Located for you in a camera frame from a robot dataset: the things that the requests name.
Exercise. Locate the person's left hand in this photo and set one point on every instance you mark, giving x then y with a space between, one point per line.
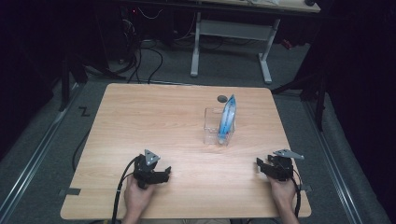
137 197

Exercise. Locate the dark equipment rack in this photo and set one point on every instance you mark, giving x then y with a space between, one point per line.
130 28

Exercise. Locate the person's right hand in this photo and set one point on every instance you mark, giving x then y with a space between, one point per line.
283 193

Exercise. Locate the black metal stand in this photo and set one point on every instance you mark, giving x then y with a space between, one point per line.
319 102
64 84

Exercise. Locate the grey tape strip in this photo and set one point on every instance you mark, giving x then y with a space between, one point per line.
70 191
306 188

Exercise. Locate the white-framed wooden desk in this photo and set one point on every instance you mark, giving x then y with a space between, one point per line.
236 29

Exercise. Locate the white and blue toothpaste tube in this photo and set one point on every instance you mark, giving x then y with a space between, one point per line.
226 119

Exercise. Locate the clear plastic container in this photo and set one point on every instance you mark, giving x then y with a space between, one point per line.
211 129

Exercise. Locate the dark round table grommet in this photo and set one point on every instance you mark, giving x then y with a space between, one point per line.
222 99

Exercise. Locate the black zigzag floor tape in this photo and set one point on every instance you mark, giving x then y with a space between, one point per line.
84 111

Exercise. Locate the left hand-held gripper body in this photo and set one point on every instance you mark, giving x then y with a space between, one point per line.
146 169

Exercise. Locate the small red object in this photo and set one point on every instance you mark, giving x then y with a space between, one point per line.
287 44

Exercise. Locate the metal floor rail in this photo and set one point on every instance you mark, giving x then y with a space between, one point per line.
336 168
34 158

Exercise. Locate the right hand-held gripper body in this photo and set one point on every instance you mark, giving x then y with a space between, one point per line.
281 166

